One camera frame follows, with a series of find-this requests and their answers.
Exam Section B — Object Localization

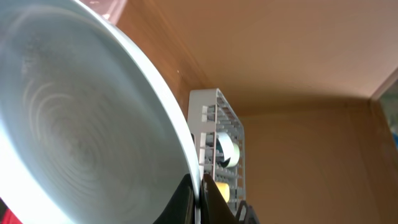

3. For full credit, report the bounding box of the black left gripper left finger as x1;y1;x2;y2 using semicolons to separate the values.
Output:
154;174;195;224

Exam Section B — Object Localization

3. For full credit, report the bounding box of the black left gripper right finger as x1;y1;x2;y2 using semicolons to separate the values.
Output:
200;174;238;224

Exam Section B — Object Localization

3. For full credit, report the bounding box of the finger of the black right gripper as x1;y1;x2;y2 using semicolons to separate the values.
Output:
235;200;248;223
247;205;260;224

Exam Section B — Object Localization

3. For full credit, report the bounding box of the yellow plastic cup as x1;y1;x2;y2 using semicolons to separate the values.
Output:
215;182;230;202

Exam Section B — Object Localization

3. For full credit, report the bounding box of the mint green bowl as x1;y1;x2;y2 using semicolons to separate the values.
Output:
228;143;240;167

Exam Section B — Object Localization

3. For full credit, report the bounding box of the light blue bowl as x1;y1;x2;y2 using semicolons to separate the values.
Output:
216;132;234;168

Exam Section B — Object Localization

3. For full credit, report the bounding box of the light blue plate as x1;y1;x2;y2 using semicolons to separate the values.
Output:
1;1;200;223

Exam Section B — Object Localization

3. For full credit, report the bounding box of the grey dishwasher rack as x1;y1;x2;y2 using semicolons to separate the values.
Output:
187;88;246;214

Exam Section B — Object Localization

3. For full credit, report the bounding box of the red plastic tray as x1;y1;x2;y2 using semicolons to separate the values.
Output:
0;198;22;224

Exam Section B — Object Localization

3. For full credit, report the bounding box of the clear plastic bin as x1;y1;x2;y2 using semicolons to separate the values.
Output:
80;0;127;25

